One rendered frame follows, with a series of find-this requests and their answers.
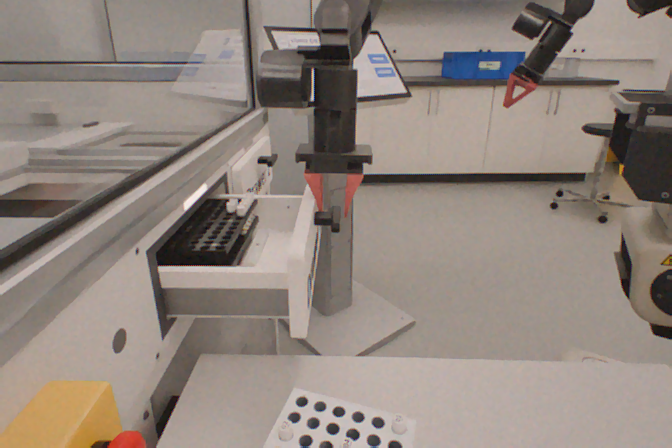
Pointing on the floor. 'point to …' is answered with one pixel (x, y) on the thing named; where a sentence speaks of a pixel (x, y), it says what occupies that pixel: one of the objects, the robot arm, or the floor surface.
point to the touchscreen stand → (345, 289)
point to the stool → (594, 176)
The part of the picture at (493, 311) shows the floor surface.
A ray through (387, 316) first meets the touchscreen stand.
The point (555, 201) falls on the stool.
